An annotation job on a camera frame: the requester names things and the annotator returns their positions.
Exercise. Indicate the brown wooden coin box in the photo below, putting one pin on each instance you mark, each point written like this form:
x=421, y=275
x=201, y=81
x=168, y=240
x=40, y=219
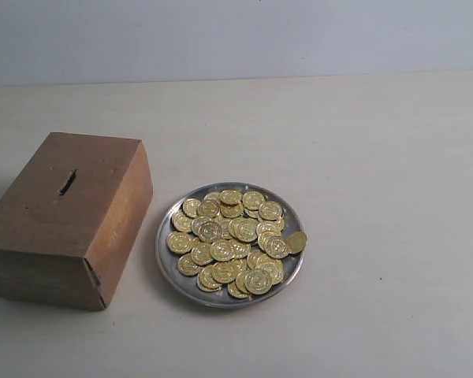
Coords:
x=69, y=220

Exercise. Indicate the gold coin left of pile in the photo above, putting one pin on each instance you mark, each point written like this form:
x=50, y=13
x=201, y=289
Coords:
x=179, y=242

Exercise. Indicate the gold coin of pile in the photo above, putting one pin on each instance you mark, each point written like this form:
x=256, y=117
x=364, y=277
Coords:
x=179, y=242
x=258, y=281

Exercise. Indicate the gold coin leaning on rim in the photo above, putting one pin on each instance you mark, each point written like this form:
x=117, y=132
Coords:
x=296, y=242

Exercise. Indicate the gold coin front of pile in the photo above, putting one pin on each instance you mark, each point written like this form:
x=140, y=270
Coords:
x=258, y=281

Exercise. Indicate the round silver metal plate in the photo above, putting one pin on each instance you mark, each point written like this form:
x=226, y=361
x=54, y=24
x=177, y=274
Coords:
x=186, y=286

